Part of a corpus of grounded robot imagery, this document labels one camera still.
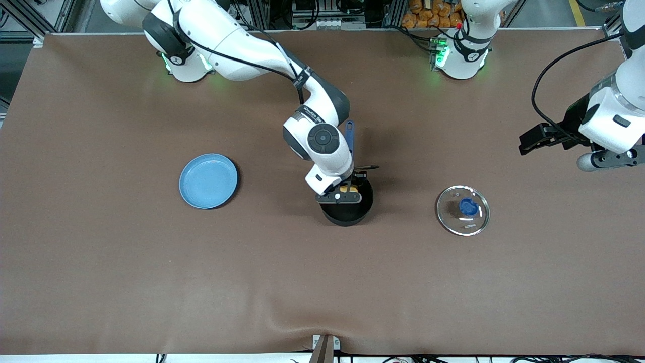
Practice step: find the aluminium frame with diagonal strut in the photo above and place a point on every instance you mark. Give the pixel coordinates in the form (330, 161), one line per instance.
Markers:
(63, 15)

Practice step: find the blue plastic plate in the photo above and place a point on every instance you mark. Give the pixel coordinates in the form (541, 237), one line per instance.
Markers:
(208, 181)

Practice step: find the aluminium corner frame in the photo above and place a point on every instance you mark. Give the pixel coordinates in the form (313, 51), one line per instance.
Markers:
(615, 27)

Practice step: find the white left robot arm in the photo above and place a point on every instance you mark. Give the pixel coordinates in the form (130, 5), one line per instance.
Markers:
(612, 116)

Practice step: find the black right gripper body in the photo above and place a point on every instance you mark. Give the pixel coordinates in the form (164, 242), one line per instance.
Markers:
(358, 179)

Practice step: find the yellow potato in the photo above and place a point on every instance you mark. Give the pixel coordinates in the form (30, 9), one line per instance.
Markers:
(347, 188)

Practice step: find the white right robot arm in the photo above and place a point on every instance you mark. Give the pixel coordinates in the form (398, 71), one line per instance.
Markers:
(237, 45)

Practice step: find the glass lid with blue knob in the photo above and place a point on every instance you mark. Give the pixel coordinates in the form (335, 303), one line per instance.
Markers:
(463, 212)

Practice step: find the aluminium frame post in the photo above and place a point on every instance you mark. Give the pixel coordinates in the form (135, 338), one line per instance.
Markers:
(258, 15)

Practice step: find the white power strip with plugs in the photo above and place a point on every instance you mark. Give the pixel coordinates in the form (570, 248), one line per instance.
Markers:
(214, 12)

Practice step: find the metal table edge bracket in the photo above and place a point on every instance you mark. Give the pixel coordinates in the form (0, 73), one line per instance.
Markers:
(325, 348)

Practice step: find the bag of orange pieces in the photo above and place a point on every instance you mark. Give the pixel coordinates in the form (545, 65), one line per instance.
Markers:
(428, 15)

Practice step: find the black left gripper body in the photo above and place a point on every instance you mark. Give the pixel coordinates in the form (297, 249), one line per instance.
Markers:
(572, 121)

